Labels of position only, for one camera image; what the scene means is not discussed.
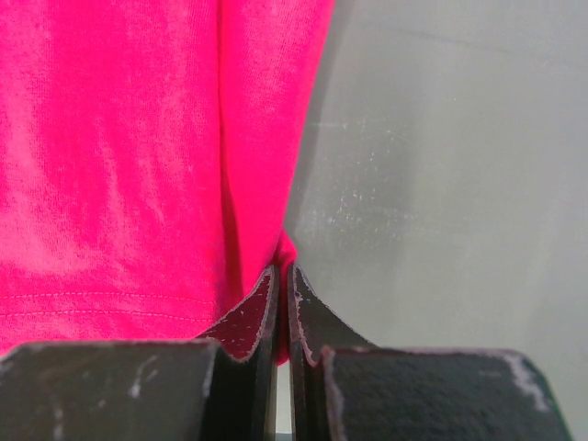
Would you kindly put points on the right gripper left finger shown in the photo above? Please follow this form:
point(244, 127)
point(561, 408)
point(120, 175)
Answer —
point(219, 386)

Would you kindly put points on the magenta t shirt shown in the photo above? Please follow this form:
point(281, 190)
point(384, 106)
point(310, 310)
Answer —
point(147, 152)

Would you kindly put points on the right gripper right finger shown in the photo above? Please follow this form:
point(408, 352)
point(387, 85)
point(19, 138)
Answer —
point(346, 388)

